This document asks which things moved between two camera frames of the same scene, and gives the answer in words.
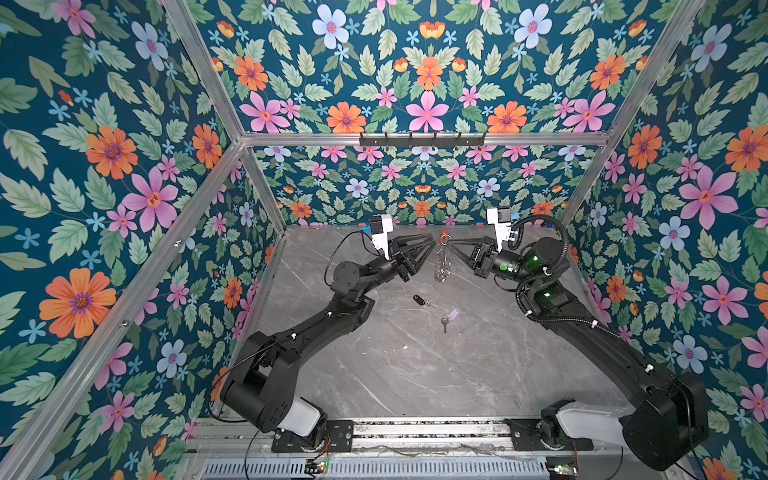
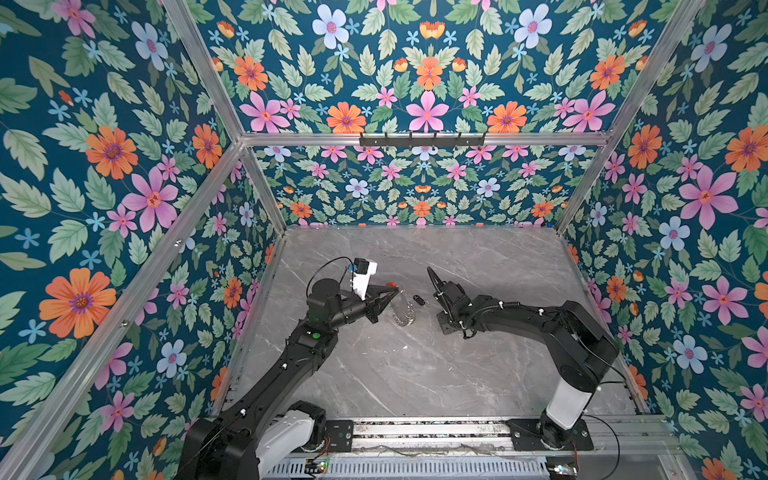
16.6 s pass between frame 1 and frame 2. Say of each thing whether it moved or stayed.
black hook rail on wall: stayed
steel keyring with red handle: moved
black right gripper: moved
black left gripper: moved
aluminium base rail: stayed
